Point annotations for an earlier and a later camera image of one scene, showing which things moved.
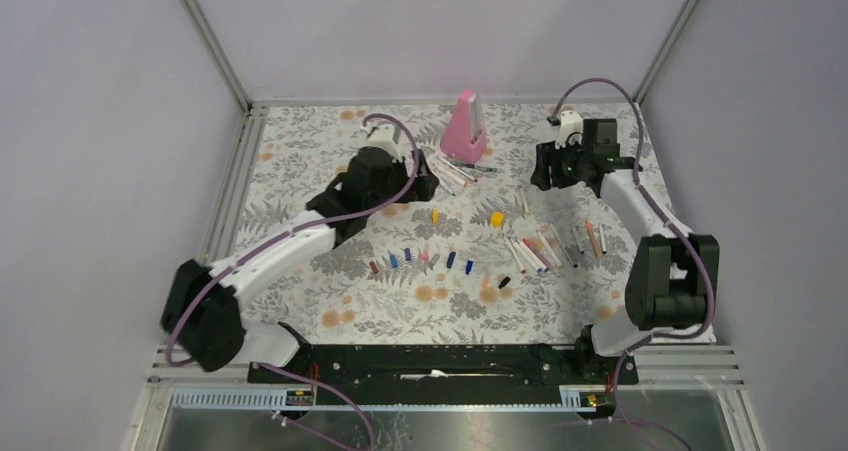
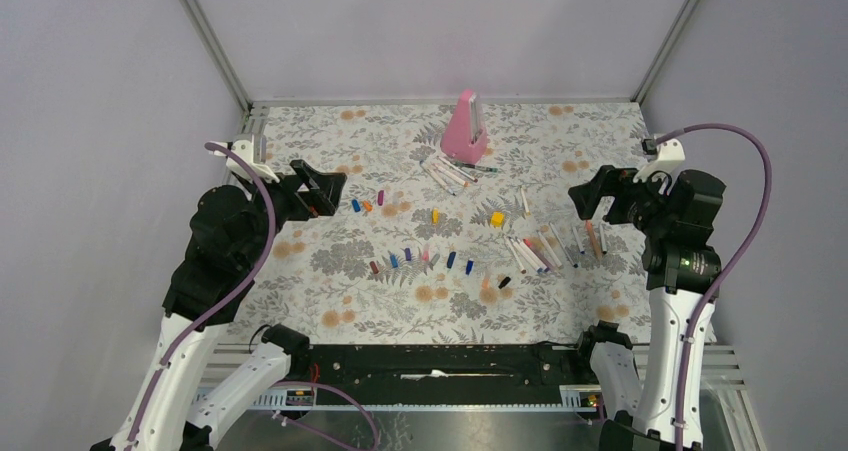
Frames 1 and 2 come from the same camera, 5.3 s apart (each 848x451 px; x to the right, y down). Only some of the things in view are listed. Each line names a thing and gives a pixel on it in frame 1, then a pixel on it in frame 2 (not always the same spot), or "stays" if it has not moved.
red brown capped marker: (516, 256) stays
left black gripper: (423, 185) → (323, 194)
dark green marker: (486, 168) stays
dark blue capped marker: (573, 264) stays
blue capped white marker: (444, 183) stays
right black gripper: (548, 155) → (616, 182)
